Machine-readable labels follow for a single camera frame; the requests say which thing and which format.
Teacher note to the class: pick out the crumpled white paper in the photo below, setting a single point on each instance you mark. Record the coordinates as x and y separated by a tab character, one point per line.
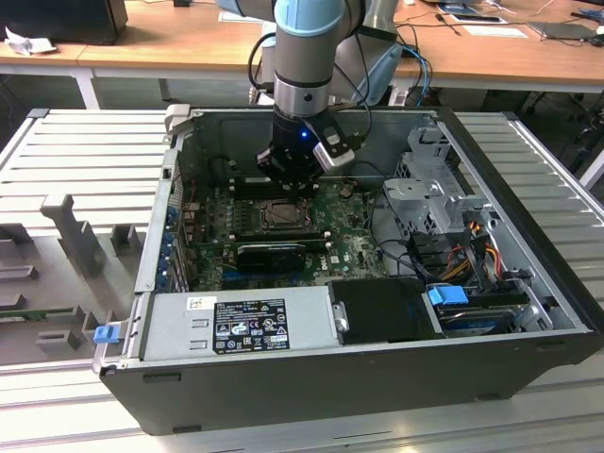
28	45

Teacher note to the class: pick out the black PC case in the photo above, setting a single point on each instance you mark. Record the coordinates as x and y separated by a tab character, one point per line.
330	391

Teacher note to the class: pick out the white paper sheet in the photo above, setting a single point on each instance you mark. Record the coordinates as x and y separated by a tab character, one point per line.
240	16
495	31

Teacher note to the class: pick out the blue plastic latch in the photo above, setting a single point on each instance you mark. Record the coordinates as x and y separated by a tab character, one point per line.
106	335

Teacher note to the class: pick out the black RAM slot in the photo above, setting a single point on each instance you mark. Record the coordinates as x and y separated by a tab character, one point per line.
278	231
257	189
283	237
259	196

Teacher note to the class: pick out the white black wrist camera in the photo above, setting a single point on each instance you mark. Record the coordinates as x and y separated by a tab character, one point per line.
332	151

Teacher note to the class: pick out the gray parts rack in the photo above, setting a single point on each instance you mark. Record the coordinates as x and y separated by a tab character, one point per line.
47	264

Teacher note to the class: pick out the green RAM stick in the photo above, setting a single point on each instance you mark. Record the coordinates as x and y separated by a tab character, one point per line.
38	312

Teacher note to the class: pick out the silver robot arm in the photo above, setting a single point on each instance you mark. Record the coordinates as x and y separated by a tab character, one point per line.
302	56

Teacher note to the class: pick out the blue expansion slot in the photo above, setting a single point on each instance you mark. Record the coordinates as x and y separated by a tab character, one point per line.
230	274

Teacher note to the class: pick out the CPU socket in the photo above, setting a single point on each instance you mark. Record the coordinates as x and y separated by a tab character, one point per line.
307	204

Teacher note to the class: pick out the green motherboard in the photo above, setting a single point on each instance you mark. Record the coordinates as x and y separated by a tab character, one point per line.
349	236

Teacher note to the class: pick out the black plastic shroud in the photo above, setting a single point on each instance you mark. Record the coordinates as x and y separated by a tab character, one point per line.
377	311

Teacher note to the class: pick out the black box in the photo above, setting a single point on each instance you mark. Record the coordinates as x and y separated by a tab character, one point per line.
61	19

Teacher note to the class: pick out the black graphics card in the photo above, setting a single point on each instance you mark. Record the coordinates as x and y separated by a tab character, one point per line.
269	257

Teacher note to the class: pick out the wooden desk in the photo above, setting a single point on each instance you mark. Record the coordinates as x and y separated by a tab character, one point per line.
189	42

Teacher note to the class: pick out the round coin battery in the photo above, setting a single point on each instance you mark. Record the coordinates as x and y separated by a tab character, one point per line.
344	191

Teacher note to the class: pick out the gray metal drive cage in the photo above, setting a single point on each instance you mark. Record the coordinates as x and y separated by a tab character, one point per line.
415	189

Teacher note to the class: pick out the dark tablet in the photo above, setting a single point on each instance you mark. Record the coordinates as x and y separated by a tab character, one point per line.
564	30

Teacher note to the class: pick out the gray case latch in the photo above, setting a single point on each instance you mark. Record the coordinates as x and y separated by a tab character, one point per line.
177	118

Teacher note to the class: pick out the hard disk drive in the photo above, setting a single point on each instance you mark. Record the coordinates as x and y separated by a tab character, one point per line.
472	321

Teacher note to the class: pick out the gray power supply unit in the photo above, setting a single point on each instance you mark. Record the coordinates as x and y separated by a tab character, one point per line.
174	330

